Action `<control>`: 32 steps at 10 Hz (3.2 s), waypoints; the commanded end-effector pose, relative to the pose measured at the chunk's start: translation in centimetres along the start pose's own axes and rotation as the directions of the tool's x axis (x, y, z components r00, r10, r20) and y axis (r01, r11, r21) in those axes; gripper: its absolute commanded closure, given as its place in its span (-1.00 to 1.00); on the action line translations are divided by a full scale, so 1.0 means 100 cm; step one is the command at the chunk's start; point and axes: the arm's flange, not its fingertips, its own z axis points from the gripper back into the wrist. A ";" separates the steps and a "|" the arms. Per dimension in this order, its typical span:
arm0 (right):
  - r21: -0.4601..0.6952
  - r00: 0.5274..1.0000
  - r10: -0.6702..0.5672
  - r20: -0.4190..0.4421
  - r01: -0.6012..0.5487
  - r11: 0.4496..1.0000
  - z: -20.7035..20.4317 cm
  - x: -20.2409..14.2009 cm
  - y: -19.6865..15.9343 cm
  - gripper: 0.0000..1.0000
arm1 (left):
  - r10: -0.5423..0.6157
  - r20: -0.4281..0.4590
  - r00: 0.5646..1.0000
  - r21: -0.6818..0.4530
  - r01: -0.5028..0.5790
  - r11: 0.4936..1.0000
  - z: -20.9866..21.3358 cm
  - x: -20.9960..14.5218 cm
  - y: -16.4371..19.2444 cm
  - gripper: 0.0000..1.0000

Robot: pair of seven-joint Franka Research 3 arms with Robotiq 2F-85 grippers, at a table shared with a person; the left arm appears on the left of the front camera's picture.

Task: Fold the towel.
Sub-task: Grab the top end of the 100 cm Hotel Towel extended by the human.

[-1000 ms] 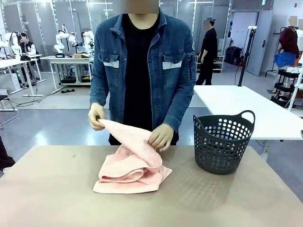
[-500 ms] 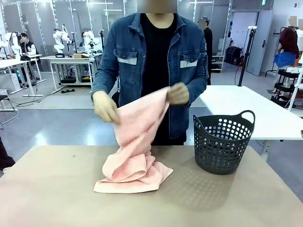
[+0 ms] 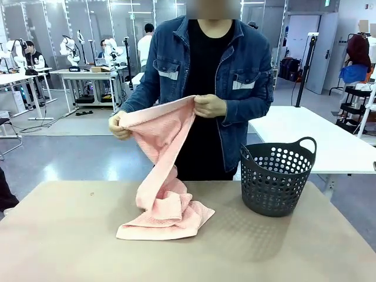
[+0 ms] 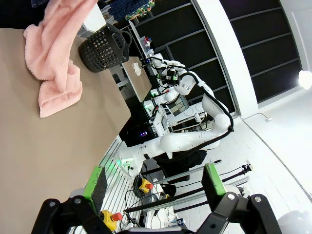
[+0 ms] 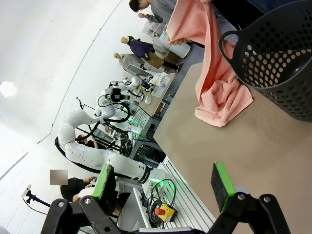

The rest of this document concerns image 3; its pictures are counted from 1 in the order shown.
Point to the person's right hand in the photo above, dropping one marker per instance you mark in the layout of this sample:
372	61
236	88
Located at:
119	127

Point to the person's left hand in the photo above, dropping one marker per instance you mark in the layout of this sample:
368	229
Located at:
211	106

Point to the pink terry towel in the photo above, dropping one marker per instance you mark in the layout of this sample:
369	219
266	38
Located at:
164	138

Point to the person's left forearm denim sleeve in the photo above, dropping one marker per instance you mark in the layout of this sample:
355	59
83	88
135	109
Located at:
249	108

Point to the person's right forearm denim sleeve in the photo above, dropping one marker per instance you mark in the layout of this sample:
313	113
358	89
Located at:
138	94

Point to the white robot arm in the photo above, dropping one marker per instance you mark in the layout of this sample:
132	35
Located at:
113	53
13	54
69	50

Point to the person in denim jacket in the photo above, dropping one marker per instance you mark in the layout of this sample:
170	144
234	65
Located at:
202	58

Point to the flat cardboard box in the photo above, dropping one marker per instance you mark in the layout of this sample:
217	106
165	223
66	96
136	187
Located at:
100	69

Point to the thin black pole stand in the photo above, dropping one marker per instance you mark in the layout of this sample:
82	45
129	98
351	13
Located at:
129	64

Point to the white desk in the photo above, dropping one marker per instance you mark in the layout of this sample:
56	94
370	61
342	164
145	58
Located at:
17	78
79	73

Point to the seated person in blue shirt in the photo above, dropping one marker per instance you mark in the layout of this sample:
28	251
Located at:
102	53

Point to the person in white shirt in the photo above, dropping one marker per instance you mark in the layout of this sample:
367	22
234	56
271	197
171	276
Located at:
145	48

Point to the black suitcase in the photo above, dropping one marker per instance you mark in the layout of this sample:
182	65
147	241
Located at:
289	69

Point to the black tripod stand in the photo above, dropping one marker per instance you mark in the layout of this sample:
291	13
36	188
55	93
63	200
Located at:
305	73

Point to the dark grey perforated basket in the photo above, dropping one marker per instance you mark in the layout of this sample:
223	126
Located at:
264	194

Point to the seated person in varsity jacket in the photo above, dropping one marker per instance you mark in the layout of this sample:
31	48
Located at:
36	60

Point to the grey door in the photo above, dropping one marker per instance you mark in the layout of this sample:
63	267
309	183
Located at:
318	53

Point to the white table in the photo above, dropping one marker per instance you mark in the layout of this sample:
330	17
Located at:
337	132

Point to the bystander in black trousers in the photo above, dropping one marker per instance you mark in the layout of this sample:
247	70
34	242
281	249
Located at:
6	191

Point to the white shoe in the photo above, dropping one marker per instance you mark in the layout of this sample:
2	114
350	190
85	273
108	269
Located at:
8	211

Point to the black utility cart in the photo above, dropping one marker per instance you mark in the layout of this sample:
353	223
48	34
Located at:
357	100

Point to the person in maroon top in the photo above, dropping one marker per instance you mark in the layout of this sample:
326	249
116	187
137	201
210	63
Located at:
358	53

